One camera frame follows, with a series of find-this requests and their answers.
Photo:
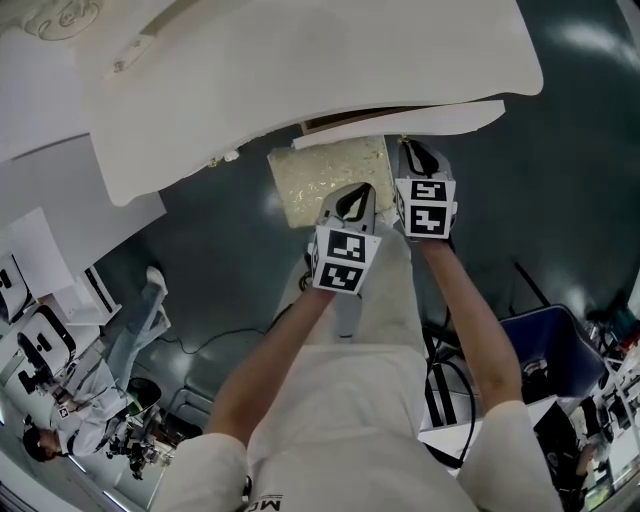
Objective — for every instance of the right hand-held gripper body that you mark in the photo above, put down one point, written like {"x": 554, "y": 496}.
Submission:
{"x": 425, "y": 207}

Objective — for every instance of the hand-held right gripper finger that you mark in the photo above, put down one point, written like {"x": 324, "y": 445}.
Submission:
{"x": 442, "y": 165}
{"x": 405, "y": 165}

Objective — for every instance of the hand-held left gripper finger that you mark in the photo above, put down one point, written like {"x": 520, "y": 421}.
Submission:
{"x": 372, "y": 215}
{"x": 337, "y": 200}

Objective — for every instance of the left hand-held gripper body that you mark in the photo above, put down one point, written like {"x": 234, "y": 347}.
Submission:
{"x": 345, "y": 260}

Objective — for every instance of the wooden drawer with white front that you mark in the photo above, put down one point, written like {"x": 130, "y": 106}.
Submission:
{"x": 425, "y": 122}

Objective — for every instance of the white ornate dressing table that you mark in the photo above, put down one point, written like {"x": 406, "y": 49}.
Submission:
{"x": 300, "y": 60}

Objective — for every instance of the person's right forearm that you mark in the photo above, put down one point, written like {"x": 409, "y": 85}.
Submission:
{"x": 470, "y": 325}

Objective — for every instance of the person's left forearm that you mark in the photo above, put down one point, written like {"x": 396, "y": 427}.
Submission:
{"x": 265, "y": 370}

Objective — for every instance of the cream padded stool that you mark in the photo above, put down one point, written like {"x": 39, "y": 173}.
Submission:
{"x": 320, "y": 175}

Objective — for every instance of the person's beige trousers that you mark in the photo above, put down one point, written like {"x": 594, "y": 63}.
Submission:
{"x": 390, "y": 300}

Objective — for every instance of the person's white shirt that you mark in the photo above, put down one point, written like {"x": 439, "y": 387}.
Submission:
{"x": 350, "y": 425}

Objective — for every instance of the blue chair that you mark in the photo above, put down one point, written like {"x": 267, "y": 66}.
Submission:
{"x": 550, "y": 335}

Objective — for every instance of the white flat board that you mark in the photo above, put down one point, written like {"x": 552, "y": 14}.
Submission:
{"x": 542, "y": 407}

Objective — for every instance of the black green device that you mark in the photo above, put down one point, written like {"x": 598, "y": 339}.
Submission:
{"x": 142, "y": 397}

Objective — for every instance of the white shelf cabinet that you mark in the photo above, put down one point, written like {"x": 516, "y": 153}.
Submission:
{"x": 95, "y": 295}

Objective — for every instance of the white black-faced device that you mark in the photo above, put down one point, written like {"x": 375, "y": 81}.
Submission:
{"x": 47, "y": 337}
{"x": 15, "y": 290}

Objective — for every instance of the black metal frame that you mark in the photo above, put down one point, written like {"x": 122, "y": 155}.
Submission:
{"x": 532, "y": 286}

